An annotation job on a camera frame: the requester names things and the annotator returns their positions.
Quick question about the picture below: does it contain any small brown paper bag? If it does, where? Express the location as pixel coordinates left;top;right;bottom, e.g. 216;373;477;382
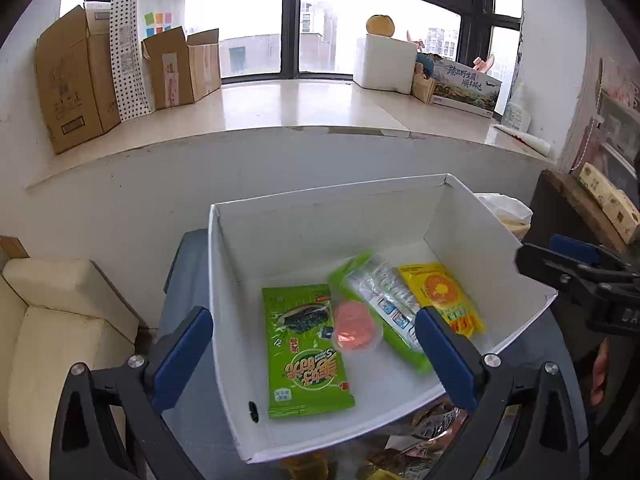
411;72;437;105

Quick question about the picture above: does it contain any white plastic pouch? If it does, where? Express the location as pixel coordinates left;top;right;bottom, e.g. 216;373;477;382
501;82;532;131

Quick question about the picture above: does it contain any patterned tan box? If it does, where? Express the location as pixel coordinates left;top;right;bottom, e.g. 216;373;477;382
571;161;640;245

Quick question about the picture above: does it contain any pink jelly cup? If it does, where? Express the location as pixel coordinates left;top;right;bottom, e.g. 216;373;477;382
331;300;385;358

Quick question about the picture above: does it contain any polka dot paper bag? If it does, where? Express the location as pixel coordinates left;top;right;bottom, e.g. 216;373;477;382
110;0;156;122

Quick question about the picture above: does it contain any white foam box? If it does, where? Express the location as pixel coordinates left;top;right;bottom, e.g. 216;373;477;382
353;34;418;95

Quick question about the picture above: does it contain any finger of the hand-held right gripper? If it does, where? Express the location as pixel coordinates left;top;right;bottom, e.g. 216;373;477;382
516;242;608;321
548;233;633;273

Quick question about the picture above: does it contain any green seaweed snack packet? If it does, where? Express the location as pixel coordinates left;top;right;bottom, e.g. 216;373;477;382
261;284;357;420

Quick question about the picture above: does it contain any pile of assorted snack packets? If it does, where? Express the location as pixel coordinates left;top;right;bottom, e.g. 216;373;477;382
277;395;521;480

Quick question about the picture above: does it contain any white cardboard box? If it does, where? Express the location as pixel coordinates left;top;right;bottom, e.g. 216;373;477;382
207;173;558;463

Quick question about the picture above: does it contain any cream sofa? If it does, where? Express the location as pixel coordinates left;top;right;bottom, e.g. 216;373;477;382
0;258;141;480

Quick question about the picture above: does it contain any white bag with coloured squares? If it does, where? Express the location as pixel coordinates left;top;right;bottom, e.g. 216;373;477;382
136;0;188;41

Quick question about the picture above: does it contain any green and white snack packet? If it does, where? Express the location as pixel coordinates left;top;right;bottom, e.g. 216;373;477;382
327;254;433;375

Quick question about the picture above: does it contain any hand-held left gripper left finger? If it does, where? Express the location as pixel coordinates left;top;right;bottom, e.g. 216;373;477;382
50;306;216;480

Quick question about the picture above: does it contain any orange pumpkin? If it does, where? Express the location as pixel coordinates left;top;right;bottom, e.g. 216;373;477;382
366;14;397;37

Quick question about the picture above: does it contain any white paper roll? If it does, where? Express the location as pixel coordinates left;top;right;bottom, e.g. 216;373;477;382
494;124;552;157

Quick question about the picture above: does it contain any black window frame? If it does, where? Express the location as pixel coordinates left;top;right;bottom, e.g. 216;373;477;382
85;0;523;83

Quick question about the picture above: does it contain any yellow snack packet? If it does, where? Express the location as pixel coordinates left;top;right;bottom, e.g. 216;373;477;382
397;262;487;341

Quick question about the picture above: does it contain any small open cardboard box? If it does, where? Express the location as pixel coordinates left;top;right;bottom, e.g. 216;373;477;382
141;26;222;110

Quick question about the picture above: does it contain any person's right forearm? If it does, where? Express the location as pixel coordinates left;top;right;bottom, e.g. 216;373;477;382
597;332;640;456

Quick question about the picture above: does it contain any tall brown cardboard box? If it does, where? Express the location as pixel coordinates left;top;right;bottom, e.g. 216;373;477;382
35;2;122;155

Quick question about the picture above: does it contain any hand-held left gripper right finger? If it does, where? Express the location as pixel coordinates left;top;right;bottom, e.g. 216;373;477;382
414;306;583;480

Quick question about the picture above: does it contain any person's right hand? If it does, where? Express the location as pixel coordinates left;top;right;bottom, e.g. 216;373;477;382
589;339;612;407

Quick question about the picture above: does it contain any cardboard piece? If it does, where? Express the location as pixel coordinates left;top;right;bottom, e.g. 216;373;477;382
0;236;30;261

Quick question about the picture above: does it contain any blue toy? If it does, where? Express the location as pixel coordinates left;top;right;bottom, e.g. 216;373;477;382
415;52;443;78

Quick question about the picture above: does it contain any dark wooden cabinet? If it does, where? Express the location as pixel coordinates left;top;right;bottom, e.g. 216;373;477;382
527;169;631;261

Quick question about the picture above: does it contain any scenery printed carton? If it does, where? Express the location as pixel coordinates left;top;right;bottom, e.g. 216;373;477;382
431;57;502;118

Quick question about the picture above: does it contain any tissue pack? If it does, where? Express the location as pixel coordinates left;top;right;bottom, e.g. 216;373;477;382
476;192;534;241

